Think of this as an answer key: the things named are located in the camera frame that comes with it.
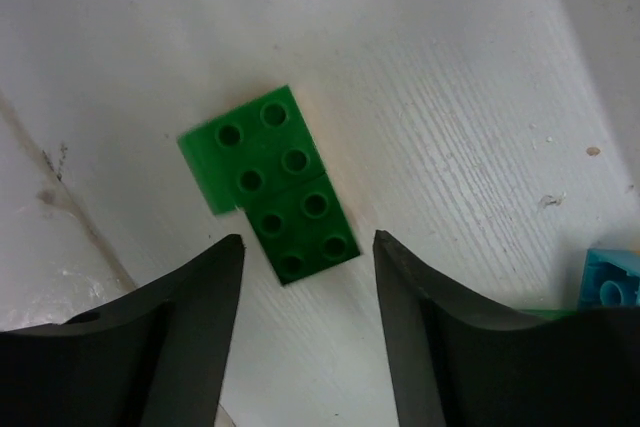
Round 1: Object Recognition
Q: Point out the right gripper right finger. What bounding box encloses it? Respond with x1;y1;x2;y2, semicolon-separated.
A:
373;231;639;426

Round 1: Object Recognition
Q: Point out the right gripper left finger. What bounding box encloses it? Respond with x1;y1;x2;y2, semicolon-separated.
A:
1;234;245;426

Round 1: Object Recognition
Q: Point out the green and yellow lego block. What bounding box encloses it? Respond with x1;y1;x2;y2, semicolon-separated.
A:
177;86;361;285

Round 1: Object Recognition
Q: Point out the multicolor lego cluster with frog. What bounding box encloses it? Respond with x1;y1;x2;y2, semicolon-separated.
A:
524;248;639;320

